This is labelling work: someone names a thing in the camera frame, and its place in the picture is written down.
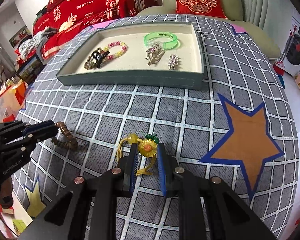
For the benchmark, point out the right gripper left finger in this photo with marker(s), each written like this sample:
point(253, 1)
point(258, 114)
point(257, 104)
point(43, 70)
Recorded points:
point(130, 170)

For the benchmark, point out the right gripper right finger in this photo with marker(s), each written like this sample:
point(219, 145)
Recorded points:
point(166, 166)

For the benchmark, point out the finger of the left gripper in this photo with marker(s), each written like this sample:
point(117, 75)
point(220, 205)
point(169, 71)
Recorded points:
point(41, 132)
point(39, 127)

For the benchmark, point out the yellow sunflower cord charm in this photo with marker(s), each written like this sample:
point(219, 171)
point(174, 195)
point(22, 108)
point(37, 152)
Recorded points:
point(147, 147)

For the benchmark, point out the black claw hair clip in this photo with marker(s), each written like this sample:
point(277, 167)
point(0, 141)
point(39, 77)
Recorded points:
point(97, 57)

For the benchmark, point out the pink rhinestone hair clip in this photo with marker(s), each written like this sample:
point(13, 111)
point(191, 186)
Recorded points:
point(173, 62)

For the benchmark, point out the silver star hair clip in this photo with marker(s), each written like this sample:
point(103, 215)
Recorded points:
point(154, 53)

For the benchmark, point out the green translucent bangle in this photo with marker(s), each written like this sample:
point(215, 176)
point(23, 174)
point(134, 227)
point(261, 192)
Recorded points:
point(166, 40)

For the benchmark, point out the green jewelry tray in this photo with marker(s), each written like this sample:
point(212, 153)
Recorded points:
point(132, 68)

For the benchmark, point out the person's left hand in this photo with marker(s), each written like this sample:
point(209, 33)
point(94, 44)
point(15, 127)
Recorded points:
point(6, 199)

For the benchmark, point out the grey checked table cloth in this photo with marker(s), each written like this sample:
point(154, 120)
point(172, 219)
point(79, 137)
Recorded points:
point(188, 122)

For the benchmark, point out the orange star patch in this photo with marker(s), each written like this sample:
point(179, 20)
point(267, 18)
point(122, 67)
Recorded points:
point(247, 143)

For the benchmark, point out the red wedding blanket sofa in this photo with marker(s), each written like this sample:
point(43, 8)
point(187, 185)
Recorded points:
point(70, 17)

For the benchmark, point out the white washing machine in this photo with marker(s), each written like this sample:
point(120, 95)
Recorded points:
point(290, 64)

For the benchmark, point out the green armchair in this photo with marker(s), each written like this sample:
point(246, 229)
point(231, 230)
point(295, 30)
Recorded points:
point(254, 16)

